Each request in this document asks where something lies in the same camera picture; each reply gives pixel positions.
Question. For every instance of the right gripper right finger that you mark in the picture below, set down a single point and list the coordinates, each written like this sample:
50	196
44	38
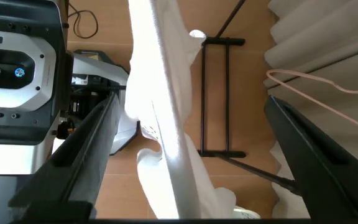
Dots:
328	174

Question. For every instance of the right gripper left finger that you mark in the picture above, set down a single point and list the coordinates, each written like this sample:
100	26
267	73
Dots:
82	161

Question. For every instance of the white printed t-shirt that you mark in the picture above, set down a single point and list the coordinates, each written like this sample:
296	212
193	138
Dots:
166	109

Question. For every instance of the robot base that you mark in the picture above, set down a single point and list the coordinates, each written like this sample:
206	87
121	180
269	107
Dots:
11	93

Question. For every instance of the pink clothes hanger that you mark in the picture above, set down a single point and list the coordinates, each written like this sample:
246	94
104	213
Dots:
291	75

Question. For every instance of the black clothes rack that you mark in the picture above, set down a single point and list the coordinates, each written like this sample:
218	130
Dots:
225	40

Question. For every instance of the beige curtain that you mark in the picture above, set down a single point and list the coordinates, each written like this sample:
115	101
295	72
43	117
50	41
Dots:
322	37

